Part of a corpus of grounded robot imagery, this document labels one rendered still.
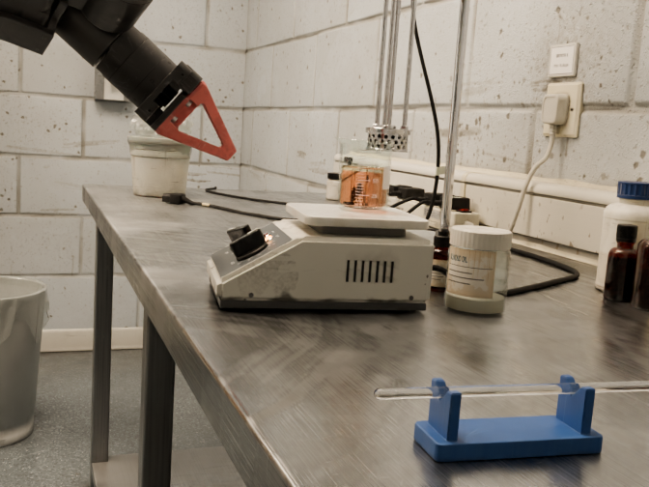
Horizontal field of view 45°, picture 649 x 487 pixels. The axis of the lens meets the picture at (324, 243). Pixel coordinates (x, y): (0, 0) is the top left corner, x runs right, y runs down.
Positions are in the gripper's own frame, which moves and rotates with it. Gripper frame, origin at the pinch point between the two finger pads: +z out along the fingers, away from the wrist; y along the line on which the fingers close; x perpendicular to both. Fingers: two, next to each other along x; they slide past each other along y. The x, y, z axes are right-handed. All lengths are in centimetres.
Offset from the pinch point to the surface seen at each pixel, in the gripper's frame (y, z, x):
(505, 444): -44.6, 16.0, 2.2
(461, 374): -30.6, 19.4, 0.9
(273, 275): -13.0, 9.2, 5.5
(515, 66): 50, 33, -46
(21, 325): 135, 7, 69
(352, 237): -12.1, 12.4, -1.8
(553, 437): -44.2, 18.3, 0.2
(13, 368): 134, 13, 80
